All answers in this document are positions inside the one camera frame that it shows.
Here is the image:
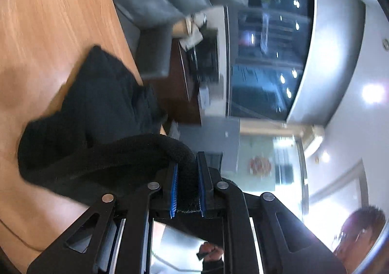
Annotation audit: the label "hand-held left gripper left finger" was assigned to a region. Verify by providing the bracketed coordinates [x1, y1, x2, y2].
[27, 162, 179, 274]

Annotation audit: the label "person's right forearm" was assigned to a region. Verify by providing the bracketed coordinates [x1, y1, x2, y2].
[201, 259, 225, 274]

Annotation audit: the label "white papers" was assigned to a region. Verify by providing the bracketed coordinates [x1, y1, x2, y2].
[179, 30, 203, 51]

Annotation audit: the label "white cup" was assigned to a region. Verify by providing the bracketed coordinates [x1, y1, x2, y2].
[190, 12, 208, 27]

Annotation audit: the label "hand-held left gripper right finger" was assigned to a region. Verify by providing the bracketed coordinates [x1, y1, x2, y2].
[197, 152, 347, 274]

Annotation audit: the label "black knitted garment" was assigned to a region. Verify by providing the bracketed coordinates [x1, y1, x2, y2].
[18, 45, 244, 246]

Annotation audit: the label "person's right hand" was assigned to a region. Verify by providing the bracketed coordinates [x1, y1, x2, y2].
[197, 241, 225, 262]

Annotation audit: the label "glass door with red emblem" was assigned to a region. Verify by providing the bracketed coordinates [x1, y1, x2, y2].
[239, 136, 306, 191]

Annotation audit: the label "person's head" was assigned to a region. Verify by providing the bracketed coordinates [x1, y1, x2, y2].
[334, 205, 387, 274]

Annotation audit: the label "dark wooden side table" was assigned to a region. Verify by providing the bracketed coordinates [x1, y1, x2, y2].
[170, 26, 229, 125]

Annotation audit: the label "large dark window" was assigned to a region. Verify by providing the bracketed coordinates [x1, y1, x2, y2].
[228, 0, 315, 122]

